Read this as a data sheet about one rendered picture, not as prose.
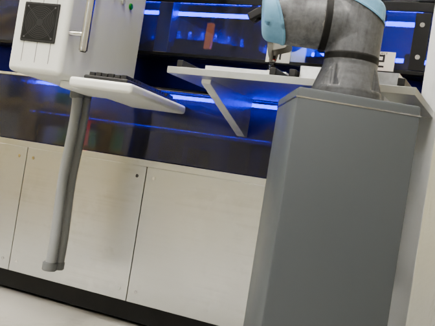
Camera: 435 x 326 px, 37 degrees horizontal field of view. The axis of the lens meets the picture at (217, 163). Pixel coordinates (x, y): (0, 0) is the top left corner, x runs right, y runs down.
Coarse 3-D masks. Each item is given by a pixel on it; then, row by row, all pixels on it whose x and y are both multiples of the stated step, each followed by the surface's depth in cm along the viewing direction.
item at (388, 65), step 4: (380, 52) 204; (384, 52) 204; (388, 52) 203; (392, 52) 202; (388, 56) 203; (392, 56) 202; (388, 60) 203; (392, 60) 202; (380, 64) 204; (384, 64) 203; (388, 64) 203; (392, 64) 202; (380, 68) 204; (384, 68) 203; (388, 68) 203; (392, 68) 202
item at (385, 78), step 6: (306, 66) 174; (300, 72) 175; (306, 72) 174; (312, 72) 174; (378, 72) 166; (384, 72) 166; (390, 72) 165; (384, 78) 166; (390, 78) 165; (396, 78) 164; (384, 84) 165; (390, 84) 165; (396, 84) 164
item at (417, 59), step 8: (424, 0) 200; (432, 0) 199; (416, 16) 200; (424, 16) 200; (416, 24) 200; (424, 24) 199; (416, 32) 200; (424, 32) 199; (416, 40) 200; (424, 40) 199; (416, 48) 200; (424, 48) 199; (416, 56) 199; (424, 56) 199; (408, 64) 200; (416, 64) 199
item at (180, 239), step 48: (0, 144) 264; (48, 144) 254; (0, 192) 262; (48, 192) 252; (96, 192) 243; (144, 192) 235; (192, 192) 227; (240, 192) 220; (432, 192) 210; (0, 240) 260; (48, 240) 251; (96, 240) 242; (144, 240) 233; (192, 240) 226; (240, 240) 218; (432, 240) 230; (96, 288) 240; (144, 288) 232; (192, 288) 224; (240, 288) 217; (432, 288) 255
